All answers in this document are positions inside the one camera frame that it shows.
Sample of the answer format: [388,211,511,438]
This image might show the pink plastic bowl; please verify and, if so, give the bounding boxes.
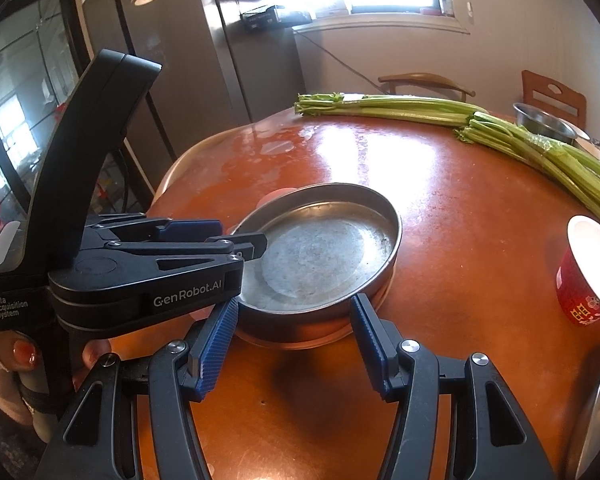
[189,186,397,351]

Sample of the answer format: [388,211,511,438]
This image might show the grey refrigerator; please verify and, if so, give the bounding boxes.
[82,0,306,190]

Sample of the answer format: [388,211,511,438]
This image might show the wooden chair with slat back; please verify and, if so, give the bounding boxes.
[521,70,586,130]

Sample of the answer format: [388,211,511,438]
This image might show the curved wooden chair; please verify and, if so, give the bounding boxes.
[378,73,476,102]

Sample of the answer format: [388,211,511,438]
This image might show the celery bunch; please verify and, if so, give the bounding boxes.
[294,92,486,128]
[456,112,600,220]

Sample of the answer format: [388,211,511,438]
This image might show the shallow steel pan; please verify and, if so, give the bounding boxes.
[229,182,404,344]

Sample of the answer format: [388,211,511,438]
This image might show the red paper bowl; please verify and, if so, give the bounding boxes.
[556,216,600,326]

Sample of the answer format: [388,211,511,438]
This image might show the left hand red nails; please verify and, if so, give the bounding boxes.
[0,331,112,376]

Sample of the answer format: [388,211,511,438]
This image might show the celery bunch rear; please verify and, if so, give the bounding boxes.
[294,92,486,128]

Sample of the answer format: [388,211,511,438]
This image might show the steel pot far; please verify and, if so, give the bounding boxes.
[513,103,577,144]

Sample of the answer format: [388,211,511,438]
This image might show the celery bunch front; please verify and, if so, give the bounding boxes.
[456,112,600,220]

